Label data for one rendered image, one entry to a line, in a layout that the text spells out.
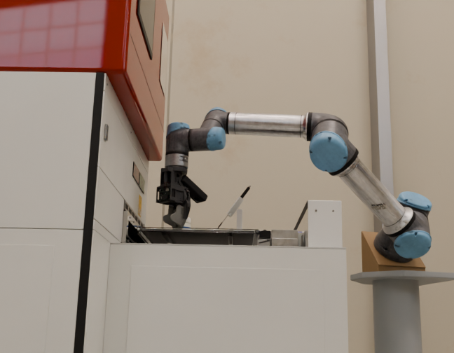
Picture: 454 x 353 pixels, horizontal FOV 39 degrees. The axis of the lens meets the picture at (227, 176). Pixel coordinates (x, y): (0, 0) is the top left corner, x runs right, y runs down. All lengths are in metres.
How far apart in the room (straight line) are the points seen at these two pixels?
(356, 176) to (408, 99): 2.70
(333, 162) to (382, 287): 0.55
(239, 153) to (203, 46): 0.75
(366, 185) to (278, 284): 0.52
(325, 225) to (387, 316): 0.62
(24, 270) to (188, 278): 0.42
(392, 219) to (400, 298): 0.32
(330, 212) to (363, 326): 2.47
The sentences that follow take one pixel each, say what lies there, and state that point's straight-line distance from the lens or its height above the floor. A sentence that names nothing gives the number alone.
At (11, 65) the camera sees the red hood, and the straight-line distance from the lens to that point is 1.75.
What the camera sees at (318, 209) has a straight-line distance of 1.82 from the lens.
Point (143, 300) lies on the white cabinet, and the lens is 1.73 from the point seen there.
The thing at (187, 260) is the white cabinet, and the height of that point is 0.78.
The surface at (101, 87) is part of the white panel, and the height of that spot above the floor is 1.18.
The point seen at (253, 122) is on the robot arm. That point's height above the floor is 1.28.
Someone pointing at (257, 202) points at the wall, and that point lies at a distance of 4.10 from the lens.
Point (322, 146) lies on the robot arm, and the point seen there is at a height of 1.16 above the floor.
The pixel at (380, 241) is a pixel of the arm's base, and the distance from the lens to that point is 2.37.
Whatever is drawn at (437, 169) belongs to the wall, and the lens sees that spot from 4.67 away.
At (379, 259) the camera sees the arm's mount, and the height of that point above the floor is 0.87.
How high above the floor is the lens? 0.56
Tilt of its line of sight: 15 degrees up
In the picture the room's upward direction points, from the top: 1 degrees clockwise
